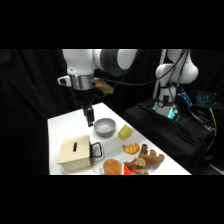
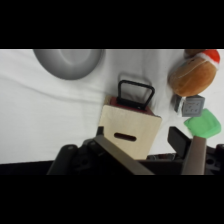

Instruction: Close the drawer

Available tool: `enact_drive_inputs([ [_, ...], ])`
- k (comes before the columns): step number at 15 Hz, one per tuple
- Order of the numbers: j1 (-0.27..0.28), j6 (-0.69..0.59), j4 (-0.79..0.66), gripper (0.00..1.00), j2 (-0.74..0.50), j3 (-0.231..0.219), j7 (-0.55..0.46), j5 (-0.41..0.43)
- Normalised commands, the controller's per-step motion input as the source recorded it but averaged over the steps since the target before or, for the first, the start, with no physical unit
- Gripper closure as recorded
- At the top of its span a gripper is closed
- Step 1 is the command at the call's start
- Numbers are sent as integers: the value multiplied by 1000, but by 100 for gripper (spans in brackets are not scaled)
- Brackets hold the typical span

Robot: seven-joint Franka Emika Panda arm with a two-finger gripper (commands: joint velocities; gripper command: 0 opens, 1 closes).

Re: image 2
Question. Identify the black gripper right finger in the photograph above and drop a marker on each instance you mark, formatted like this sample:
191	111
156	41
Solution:
195	156

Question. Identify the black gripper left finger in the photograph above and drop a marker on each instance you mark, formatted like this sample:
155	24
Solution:
123	156

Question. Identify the light wooden box with slot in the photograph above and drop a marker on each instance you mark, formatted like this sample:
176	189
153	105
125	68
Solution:
133	123

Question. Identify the green plastic toy piece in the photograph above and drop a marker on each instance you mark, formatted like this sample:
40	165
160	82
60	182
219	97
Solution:
205	123

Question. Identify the small grey cube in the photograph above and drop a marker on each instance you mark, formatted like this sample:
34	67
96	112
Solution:
193	106

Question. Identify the round orange plush red cap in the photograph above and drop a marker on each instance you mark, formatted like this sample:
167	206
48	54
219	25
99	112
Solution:
193	76

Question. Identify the white tablecloth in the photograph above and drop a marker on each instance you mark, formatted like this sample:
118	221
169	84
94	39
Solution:
50	116

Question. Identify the grey metal bowl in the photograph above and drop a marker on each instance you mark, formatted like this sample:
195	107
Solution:
66	63

